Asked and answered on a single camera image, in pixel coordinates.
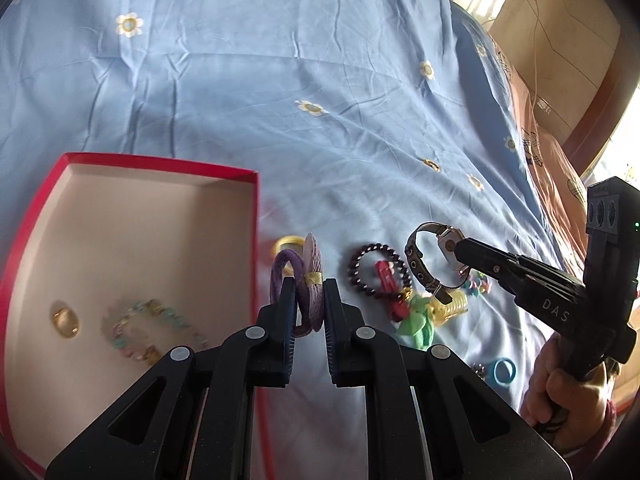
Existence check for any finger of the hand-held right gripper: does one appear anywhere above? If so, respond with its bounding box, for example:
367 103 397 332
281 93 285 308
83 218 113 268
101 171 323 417
446 237 521 302

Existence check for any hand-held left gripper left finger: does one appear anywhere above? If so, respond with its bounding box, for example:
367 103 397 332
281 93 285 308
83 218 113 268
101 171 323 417
46 276 298 480

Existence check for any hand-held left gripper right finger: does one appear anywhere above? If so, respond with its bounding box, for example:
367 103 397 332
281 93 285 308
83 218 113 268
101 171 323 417
323 277 573 480

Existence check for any pastel candy bead bracelet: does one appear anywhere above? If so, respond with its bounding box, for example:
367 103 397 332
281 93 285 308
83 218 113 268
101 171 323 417
457 267 493 297

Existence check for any yellow hair claw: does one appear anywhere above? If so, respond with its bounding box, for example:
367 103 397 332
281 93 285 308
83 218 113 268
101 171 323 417
427 287 471 328

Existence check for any brown strap wristwatch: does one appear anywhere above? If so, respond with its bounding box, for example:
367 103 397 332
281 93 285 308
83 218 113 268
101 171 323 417
405 221 476 291

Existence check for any purple hair tie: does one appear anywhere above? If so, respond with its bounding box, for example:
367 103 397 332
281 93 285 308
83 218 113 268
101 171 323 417
270 232 328 338

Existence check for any dark bead bracelet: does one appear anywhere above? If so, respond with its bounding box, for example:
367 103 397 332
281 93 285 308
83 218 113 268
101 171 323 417
348 243 412 302

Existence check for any red hair clip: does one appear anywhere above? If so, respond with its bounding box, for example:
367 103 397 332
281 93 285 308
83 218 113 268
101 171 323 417
375 259 413 323

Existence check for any yellow hair ring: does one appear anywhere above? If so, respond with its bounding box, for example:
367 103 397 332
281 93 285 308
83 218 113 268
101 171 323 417
272 235 306 261

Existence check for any green hair tie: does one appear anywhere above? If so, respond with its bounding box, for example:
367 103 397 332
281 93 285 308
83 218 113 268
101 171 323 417
397 295 438 351

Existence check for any blue ring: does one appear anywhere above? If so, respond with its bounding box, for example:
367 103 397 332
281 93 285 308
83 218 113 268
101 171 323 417
487 357 517 387

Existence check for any red cardboard box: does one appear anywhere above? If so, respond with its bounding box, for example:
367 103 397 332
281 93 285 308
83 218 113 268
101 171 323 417
0 152 261 478

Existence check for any person's right forearm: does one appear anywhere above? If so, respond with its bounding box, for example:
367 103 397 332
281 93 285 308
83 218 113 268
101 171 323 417
550 395 633 478

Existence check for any person's right hand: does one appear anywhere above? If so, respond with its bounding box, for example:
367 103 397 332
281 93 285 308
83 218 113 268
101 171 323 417
520 335 622 436

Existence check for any peach printed bedsheet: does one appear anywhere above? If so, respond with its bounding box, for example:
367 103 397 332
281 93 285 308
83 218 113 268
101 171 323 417
490 35 591 281

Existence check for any blue flowered blanket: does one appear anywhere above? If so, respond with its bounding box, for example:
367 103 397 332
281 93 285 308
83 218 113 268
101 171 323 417
0 0 591 480

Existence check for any clear crystal bead bracelet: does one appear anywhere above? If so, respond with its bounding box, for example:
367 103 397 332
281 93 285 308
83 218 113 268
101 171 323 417
102 299 211 366

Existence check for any white power cable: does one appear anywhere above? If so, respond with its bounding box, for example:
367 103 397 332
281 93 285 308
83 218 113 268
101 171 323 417
529 0 552 113

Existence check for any gold ring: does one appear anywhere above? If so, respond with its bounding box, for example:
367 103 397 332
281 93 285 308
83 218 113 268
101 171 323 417
50 305 81 339

